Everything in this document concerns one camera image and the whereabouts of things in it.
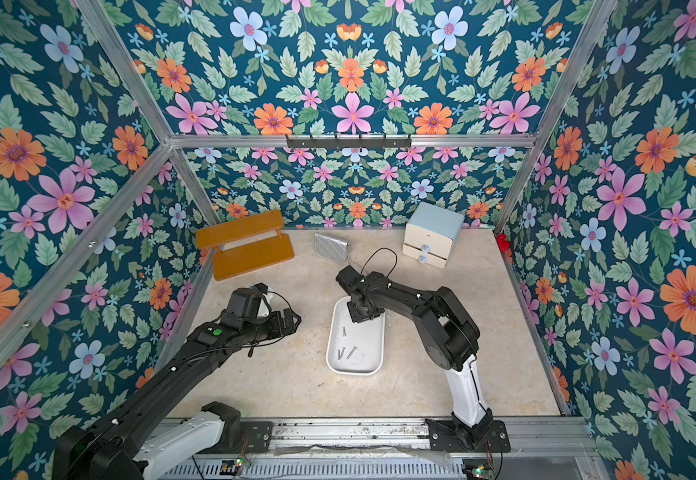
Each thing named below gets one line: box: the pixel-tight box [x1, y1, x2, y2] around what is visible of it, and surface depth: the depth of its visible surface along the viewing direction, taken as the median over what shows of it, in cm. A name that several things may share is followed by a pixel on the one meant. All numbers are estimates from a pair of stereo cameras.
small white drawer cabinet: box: [402, 202, 465, 270], surface depth 104 cm
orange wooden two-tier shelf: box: [195, 210, 295, 281], surface depth 116 cm
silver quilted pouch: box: [314, 233, 349, 263], surface depth 109 cm
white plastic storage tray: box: [326, 296, 386, 376], surface depth 90 cm
